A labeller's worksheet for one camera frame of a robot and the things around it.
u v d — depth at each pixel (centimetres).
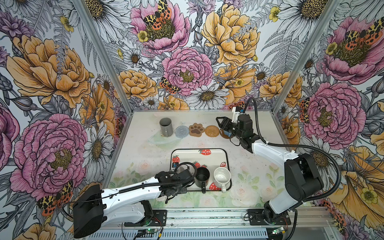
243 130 68
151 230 71
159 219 74
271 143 58
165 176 57
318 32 80
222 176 87
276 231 72
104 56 89
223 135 106
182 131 108
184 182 60
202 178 86
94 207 41
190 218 76
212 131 109
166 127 99
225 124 78
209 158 96
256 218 74
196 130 110
